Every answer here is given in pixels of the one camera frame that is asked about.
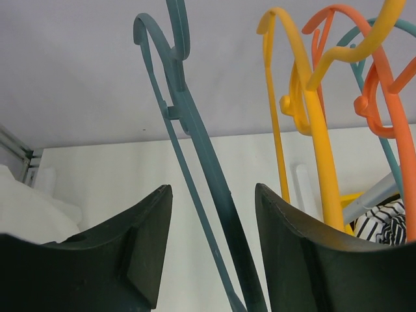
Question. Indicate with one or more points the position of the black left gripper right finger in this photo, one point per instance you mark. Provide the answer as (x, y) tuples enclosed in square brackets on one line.
[(310, 266)]

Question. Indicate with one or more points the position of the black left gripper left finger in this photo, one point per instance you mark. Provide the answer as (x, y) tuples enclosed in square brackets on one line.
[(114, 266)]

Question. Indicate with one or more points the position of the slate blue hanger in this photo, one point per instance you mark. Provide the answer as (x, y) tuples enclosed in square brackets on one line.
[(164, 65)]

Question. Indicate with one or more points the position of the yellow hanger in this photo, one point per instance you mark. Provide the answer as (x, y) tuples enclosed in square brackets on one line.
[(303, 103)]

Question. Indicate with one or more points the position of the orange hanger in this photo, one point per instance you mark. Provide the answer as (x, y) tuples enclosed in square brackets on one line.
[(373, 37)]

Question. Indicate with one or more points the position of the teal hanger right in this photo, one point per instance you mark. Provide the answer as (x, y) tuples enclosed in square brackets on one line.
[(393, 162)]

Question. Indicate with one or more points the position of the black white striped garment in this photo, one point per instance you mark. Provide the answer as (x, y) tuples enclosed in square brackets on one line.
[(383, 224)]

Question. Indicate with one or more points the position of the white hanging garment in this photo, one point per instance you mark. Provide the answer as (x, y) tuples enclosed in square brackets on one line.
[(33, 216)]

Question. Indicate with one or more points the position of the white clothes rack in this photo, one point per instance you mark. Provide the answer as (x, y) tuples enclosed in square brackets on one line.
[(384, 189)]

